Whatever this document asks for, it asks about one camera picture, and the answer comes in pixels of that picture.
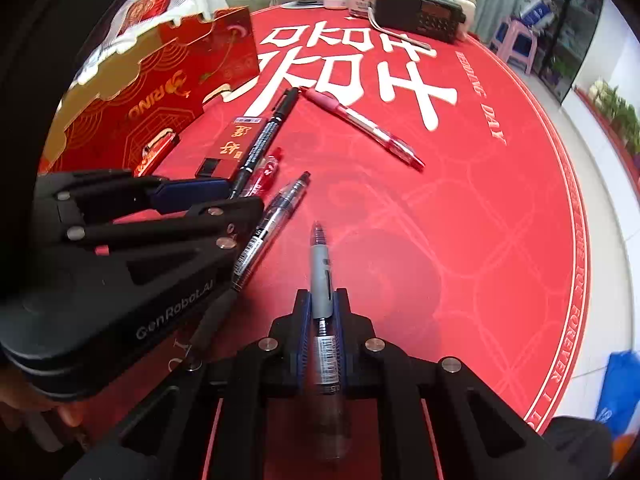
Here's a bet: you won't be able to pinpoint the red round table mat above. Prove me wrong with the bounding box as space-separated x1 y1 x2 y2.
84 1 592 480

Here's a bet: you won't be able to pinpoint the blue plastic bag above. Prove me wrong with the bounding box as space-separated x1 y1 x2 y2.
596 350 639 439

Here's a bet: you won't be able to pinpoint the red lighter box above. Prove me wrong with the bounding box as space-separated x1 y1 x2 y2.
194 116 267 183

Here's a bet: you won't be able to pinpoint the slim red lighter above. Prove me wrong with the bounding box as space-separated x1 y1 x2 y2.
134 128 180 177

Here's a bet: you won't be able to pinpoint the green potted plants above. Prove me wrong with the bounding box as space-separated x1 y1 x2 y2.
587 79 639 155

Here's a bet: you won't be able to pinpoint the red pen with clear barrel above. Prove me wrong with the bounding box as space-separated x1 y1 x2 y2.
299 87 425 171

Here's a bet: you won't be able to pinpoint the grey grip gel pen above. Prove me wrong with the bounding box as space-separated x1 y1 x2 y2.
310 221 352 462

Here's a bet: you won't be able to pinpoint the red cardboard fruit box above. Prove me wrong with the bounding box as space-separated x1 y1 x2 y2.
38 6 259 174

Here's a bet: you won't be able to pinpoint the red gel pen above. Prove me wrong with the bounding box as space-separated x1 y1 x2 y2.
241 148 283 198

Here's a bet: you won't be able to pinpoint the pink plastic stool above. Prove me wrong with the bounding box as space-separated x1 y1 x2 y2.
489 18 537 75

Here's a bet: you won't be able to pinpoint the black portable radio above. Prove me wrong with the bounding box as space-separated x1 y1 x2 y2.
374 0 465 44

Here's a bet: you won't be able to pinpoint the red embroidered cushion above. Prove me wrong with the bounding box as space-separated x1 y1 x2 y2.
117 0 170 36

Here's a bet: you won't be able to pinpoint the black marker pen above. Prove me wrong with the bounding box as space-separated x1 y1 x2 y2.
229 87 299 200

